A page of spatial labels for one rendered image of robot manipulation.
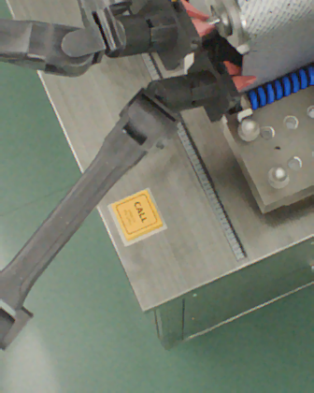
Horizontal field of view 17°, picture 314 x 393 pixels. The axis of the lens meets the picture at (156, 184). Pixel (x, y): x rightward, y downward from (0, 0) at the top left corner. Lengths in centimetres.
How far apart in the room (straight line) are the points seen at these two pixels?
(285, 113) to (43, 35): 53
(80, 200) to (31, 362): 124
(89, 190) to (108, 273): 122
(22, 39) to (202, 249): 60
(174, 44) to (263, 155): 34
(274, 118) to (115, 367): 113
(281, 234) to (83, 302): 100
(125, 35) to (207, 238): 55
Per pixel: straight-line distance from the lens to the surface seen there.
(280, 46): 167
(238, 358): 273
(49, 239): 155
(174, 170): 188
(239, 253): 185
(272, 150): 177
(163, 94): 162
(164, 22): 148
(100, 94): 193
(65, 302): 276
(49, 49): 142
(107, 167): 156
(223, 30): 158
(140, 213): 184
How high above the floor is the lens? 271
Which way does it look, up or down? 75 degrees down
